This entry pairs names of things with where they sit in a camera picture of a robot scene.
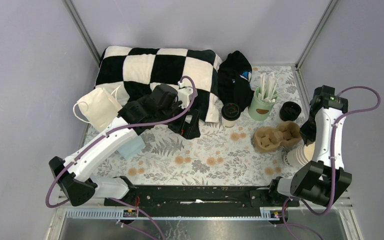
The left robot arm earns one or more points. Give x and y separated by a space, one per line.
164 106

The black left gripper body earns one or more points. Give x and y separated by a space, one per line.
176 108

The white paper bag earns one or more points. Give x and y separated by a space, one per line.
98 108

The white paper coffee cup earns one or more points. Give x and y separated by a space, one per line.
228 123

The stack of paper cups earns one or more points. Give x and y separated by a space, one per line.
299 156

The brown cardboard cup carrier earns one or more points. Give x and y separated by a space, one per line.
269 139

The stack of black lids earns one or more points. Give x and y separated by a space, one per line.
290 111

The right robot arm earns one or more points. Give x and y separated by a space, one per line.
323 179

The light blue napkin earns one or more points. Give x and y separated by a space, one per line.
131 148

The black white checkered pillow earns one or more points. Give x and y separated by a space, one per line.
135 72

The green straw holder cup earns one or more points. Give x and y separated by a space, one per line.
259 110

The floral table mat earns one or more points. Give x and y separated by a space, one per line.
220 156

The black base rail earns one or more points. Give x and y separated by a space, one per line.
167 201

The black cloth bundle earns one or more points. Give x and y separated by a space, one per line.
234 77

